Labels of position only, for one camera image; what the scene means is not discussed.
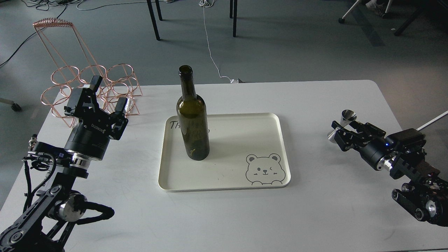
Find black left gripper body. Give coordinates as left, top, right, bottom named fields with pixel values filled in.
left=64, top=110, right=128, bottom=161

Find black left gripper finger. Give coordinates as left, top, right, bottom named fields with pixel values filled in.
left=64, top=75, right=103, bottom=121
left=110, top=97, right=128, bottom=123

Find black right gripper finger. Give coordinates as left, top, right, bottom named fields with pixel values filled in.
left=349, top=121, right=386, bottom=140
left=331, top=121, right=366, bottom=152

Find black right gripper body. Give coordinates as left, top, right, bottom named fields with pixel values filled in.
left=352, top=136, right=397, bottom=171

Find silver metal jigger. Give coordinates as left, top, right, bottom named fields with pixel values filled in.
left=327, top=110, right=357, bottom=144

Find dark green wine bottle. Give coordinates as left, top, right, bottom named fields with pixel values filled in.
left=176, top=64, right=210, bottom=161

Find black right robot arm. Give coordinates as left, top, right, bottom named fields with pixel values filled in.
left=331, top=121, right=448, bottom=226

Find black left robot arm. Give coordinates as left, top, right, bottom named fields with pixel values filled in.
left=1, top=76, right=128, bottom=252

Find chair leg with caster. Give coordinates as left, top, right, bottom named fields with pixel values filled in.
left=417, top=110, right=448, bottom=131

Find chair caster left edge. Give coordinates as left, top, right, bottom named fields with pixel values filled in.
left=0, top=98, right=21, bottom=112

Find black table legs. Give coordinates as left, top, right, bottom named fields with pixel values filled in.
left=146, top=0, right=238, bottom=41

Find cream bear serving tray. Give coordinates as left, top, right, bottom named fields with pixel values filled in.
left=158, top=113, right=291, bottom=192

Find office chair base right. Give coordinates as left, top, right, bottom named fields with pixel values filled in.
left=338, top=0, right=448, bottom=37

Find copper wire wine rack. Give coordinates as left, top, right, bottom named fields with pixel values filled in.
left=33, top=17, right=143, bottom=127

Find white cable on floor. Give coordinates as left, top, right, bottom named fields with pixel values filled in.
left=198, top=0, right=239, bottom=84

